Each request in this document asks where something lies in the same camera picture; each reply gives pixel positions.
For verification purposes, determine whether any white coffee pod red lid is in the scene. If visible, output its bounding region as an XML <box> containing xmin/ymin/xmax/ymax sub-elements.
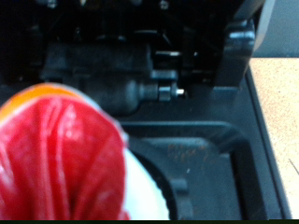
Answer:
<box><xmin>0</xmin><ymin>82</ymin><xmax>171</xmax><ymax>221</ymax></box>

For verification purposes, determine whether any black Keurig coffee machine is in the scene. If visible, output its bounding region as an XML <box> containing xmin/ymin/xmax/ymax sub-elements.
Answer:
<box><xmin>0</xmin><ymin>0</ymin><xmax>293</xmax><ymax>221</ymax></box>

